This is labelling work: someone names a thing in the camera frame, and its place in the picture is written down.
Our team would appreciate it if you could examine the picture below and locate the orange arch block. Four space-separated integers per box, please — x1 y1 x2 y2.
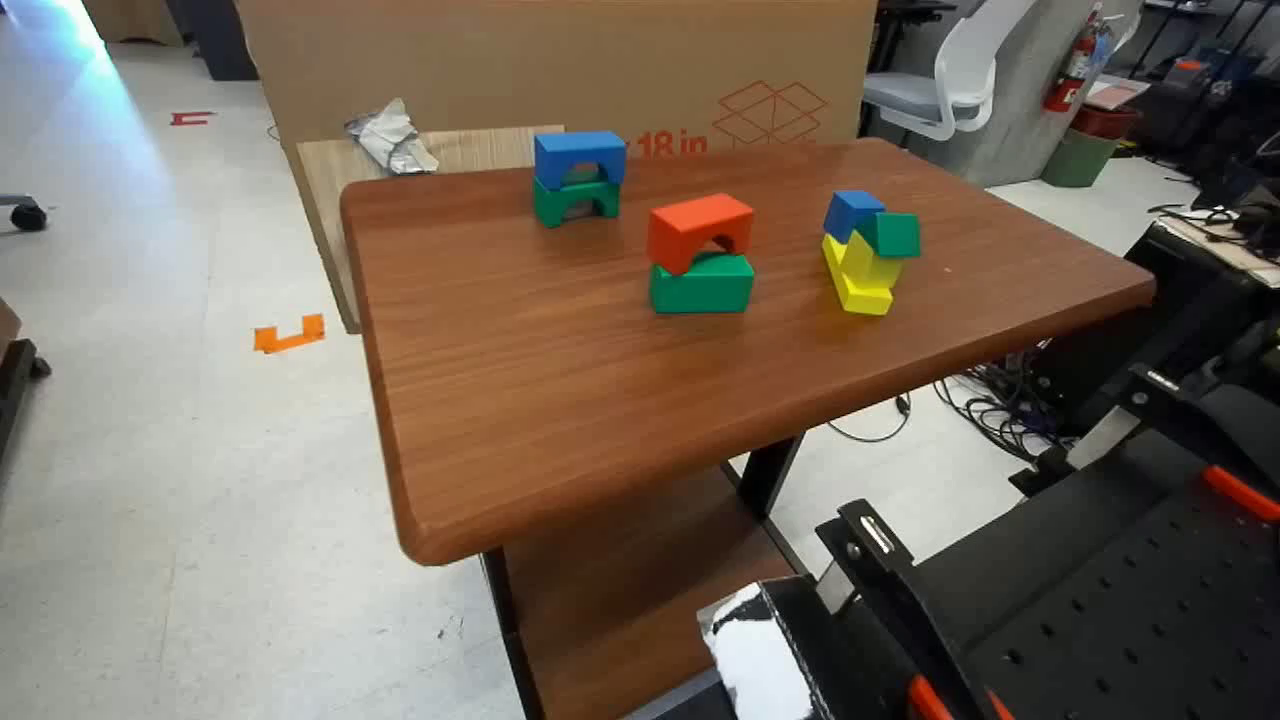
643 190 758 276

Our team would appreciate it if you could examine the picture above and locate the green rounded block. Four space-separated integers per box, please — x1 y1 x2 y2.
647 252 758 319

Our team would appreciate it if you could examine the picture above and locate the green arch block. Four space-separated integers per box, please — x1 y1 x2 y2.
533 176 623 233

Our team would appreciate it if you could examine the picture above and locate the blue arch block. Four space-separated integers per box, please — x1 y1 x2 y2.
533 127 633 191

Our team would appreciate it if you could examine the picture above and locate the yellow flat block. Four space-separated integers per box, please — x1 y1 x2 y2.
821 252 902 319

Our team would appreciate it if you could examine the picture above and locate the blue cube block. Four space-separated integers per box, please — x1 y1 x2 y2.
821 190 892 248

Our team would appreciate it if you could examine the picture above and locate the green prism block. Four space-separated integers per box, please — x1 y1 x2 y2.
855 207 929 266

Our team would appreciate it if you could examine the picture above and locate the table base with wooden shelf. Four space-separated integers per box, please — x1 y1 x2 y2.
480 435 813 720

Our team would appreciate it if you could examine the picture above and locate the large cardboard box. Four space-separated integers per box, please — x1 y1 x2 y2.
232 0 884 159

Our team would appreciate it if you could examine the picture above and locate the crumpled grey plastic bag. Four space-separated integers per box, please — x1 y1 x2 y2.
345 97 442 179

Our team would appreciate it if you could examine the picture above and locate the white office chair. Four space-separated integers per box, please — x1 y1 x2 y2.
860 0 1040 147

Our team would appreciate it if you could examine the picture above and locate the green bin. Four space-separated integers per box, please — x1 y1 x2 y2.
1040 127 1117 191

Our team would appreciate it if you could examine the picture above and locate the red fire extinguisher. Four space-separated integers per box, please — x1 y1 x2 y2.
1040 9 1120 115

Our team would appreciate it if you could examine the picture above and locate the black perforated mounting board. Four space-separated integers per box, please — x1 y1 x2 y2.
917 386 1280 720

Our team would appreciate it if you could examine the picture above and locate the black caster wheel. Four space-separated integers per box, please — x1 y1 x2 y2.
0 191 53 237

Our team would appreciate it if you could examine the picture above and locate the thin black floor cable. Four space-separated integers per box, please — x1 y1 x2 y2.
825 392 918 449

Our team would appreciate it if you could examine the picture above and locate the bundle of floor cables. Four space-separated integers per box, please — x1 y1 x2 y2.
933 368 1063 468

